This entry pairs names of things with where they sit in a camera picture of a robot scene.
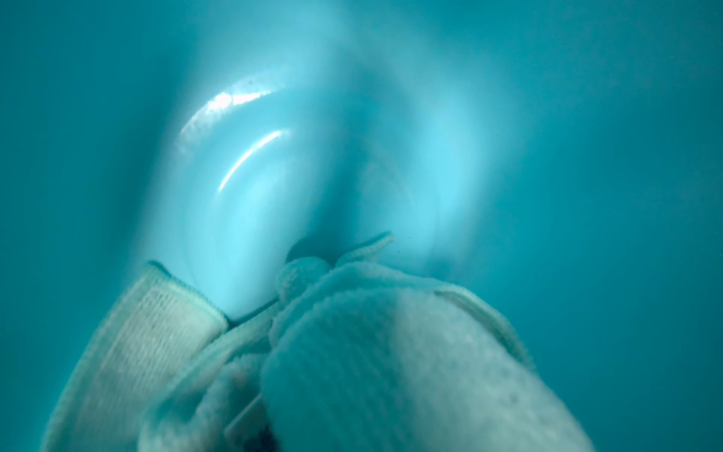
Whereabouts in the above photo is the teal bucket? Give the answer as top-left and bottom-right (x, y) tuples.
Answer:
(1, 1), (722, 451)

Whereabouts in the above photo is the mint green microfiber cloth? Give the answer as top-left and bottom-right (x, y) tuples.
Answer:
(41, 234), (593, 451)

